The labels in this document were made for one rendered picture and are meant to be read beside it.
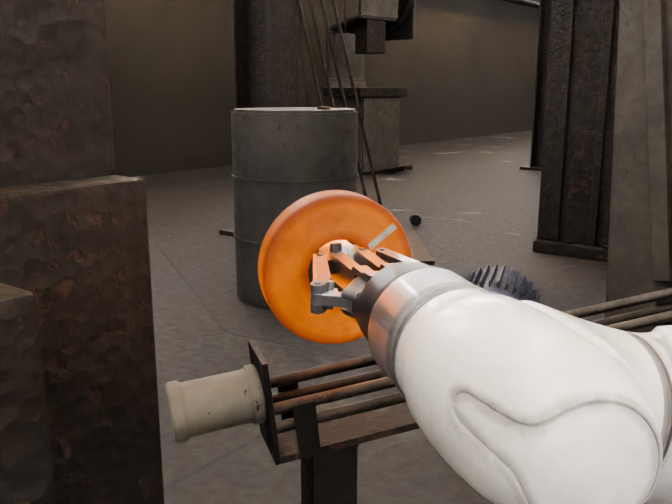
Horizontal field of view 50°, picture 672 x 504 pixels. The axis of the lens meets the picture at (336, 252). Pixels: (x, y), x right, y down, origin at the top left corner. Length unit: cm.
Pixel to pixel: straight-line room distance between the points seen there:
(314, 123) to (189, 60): 592
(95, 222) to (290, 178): 230
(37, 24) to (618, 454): 71
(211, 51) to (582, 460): 892
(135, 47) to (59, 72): 758
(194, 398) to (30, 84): 38
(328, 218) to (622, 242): 235
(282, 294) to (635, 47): 237
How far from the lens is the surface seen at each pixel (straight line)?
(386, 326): 49
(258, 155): 314
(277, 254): 69
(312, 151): 310
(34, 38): 87
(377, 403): 75
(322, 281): 59
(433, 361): 41
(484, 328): 40
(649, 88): 287
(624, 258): 298
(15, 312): 69
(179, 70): 883
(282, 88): 472
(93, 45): 91
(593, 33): 441
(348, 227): 70
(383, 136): 844
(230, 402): 72
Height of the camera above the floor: 98
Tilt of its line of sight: 13 degrees down
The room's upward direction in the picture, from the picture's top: straight up
